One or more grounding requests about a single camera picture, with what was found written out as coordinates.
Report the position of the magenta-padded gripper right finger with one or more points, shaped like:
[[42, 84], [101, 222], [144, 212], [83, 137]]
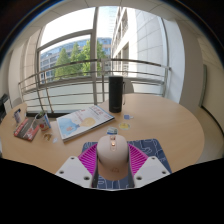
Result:
[[151, 170]]

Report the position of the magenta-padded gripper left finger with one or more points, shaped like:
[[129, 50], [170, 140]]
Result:
[[71, 170]]

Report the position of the pale pink computer mouse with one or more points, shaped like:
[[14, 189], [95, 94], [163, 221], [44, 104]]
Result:
[[112, 155]]

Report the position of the blue patterned mouse pad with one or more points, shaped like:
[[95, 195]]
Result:
[[153, 148]]

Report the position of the light blue magazine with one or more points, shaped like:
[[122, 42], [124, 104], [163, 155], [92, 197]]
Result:
[[83, 122]]

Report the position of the round yellow sticker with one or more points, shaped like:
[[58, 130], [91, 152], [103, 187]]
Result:
[[124, 126]]

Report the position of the white printed cup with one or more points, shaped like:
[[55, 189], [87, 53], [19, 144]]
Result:
[[43, 122]]

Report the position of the blue and white sticker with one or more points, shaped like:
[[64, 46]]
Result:
[[112, 130]]

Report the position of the small blue sticker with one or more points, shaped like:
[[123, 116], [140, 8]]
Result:
[[128, 117]]

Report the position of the small printed can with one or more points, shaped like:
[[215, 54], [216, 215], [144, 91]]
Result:
[[17, 116]]

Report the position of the black tall drink bottle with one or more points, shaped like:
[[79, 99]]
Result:
[[116, 95]]

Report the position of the white chair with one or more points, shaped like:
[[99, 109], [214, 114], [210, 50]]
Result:
[[16, 102], [128, 86]]

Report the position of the black printer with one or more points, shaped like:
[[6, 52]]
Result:
[[4, 108]]

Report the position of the green trees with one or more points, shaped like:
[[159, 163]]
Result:
[[68, 63]]

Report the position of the metal balcony railing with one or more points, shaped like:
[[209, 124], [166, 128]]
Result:
[[66, 62]]

